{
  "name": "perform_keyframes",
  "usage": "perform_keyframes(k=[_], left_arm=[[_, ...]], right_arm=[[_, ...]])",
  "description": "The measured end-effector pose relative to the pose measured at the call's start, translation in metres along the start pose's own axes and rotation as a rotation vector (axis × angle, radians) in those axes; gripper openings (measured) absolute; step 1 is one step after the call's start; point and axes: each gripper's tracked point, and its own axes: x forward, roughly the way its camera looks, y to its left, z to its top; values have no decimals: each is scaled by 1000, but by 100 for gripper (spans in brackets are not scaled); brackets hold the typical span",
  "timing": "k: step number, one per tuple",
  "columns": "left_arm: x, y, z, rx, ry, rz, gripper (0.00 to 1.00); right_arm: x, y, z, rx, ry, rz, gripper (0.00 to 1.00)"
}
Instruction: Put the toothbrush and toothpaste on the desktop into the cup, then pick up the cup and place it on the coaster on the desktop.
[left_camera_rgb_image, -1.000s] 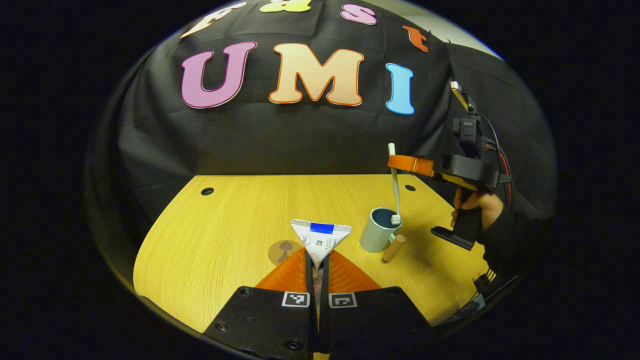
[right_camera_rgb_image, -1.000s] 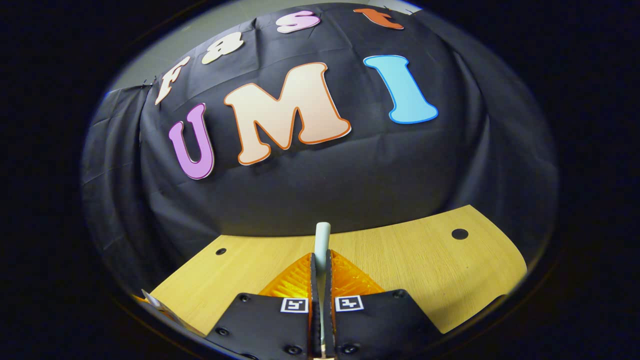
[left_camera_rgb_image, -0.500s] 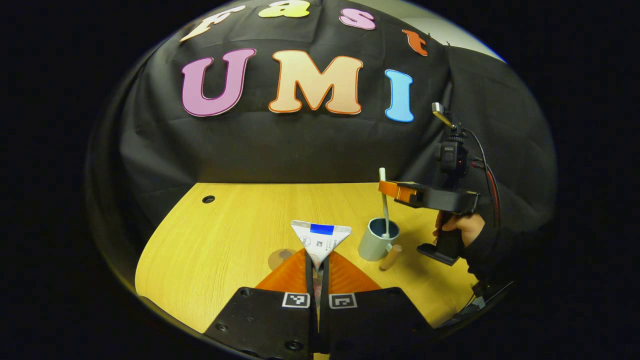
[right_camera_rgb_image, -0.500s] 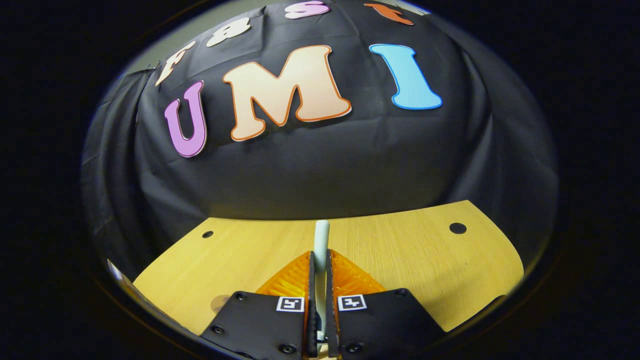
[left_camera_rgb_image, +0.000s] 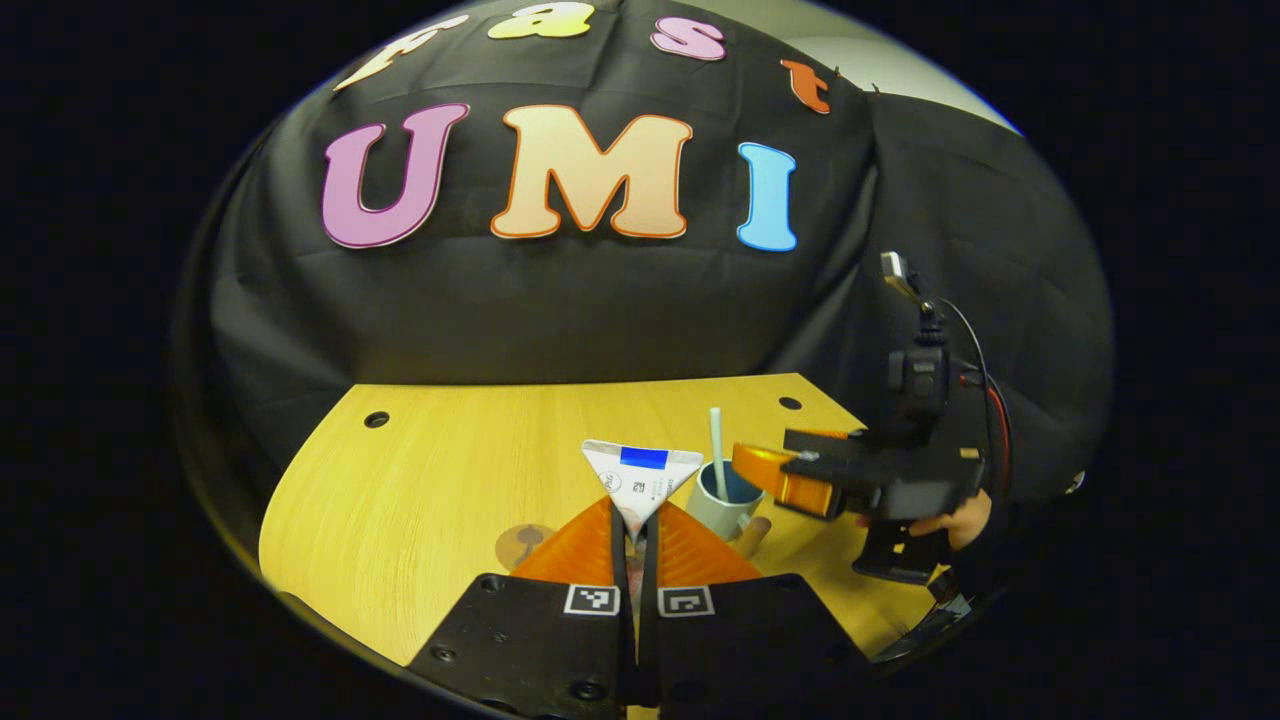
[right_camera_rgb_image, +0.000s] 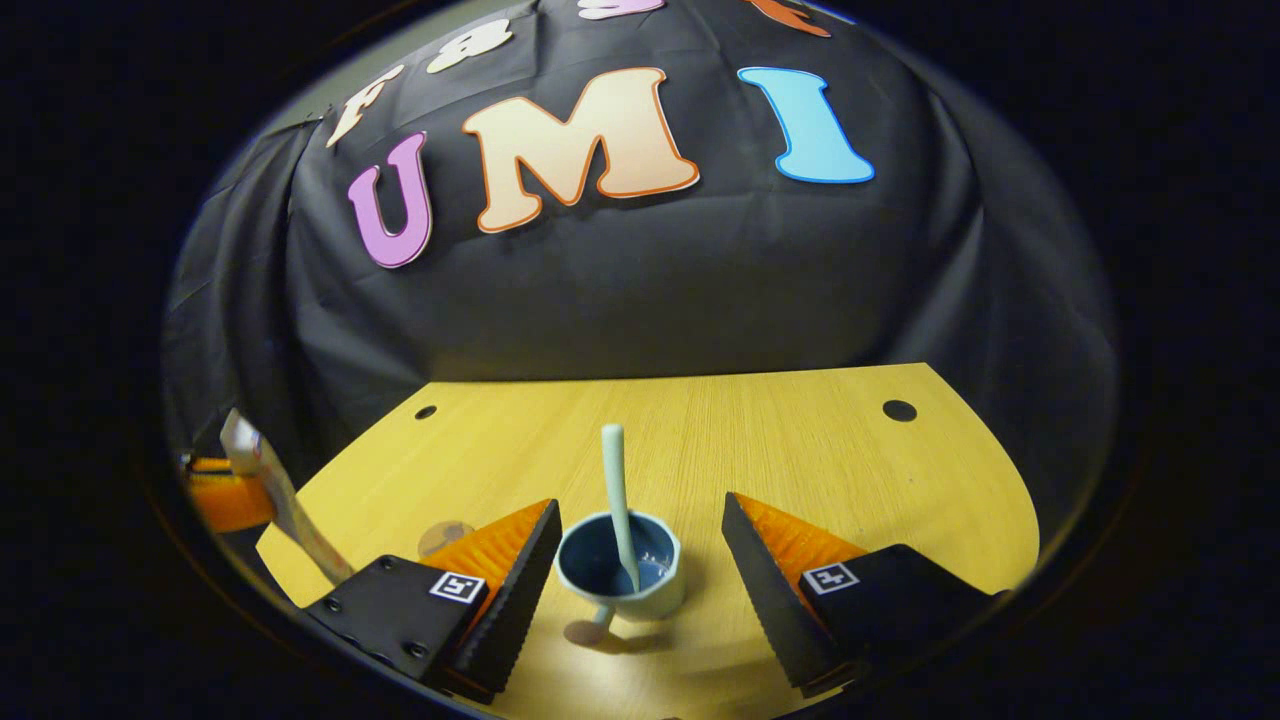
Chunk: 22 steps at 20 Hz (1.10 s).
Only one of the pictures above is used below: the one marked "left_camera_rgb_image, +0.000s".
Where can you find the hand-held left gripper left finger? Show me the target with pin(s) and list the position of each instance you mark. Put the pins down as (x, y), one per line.
(530, 650)

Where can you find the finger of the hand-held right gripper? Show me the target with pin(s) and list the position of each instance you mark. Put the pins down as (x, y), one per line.
(820, 438)
(790, 480)

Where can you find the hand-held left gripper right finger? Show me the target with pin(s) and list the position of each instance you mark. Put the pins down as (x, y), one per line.
(750, 650)

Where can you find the white toothbrush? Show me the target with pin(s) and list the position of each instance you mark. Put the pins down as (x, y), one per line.
(717, 450)

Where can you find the pale blue cup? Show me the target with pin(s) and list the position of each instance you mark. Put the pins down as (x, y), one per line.
(715, 505)

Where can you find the round brown coaster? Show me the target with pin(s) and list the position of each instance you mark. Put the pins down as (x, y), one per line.
(520, 545)

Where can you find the white toothpaste tube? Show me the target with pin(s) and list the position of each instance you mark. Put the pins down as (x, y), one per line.
(640, 480)

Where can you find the black backdrop cloth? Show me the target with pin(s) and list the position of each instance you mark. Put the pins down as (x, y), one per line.
(600, 300)

